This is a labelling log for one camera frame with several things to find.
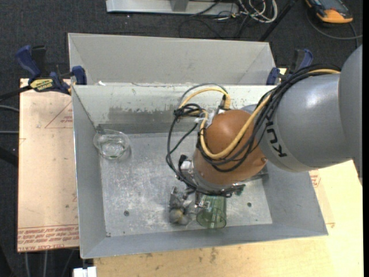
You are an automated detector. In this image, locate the green translucent plastic cup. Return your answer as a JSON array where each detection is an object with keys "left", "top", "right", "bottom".
[{"left": 195, "top": 195, "right": 228, "bottom": 230}]

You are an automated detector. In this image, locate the black cylinder on white bracket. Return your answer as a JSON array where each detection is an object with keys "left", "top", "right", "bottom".
[{"left": 178, "top": 154, "right": 195, "bottom": 175}]

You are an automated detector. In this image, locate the grey and yellow small object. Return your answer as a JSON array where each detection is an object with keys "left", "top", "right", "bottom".
[{"left": 168, "top": 207, "right": 191, "bottom": 225}]

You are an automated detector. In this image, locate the clear glass bowl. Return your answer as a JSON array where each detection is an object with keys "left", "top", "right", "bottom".
[{"left": 92, "top": 128, "right": 131, "bottom": 162}]

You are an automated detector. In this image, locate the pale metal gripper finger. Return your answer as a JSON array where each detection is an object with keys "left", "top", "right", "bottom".
[
  {"left": 182, "top": 195, "right": 194, "bottom": 214},
  {"left": 169, "top": 185, "right": 186, "bottom": 208}
]

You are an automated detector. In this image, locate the grey metal bin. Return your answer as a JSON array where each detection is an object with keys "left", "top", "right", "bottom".
[{"left": 67, "top": 32, "right": 329, "bottom": 259}]

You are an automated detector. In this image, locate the brown cardboard board red print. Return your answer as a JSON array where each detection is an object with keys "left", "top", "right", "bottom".
[{"left": 17, "top": 78, "right": 336, "bottom": 253}]

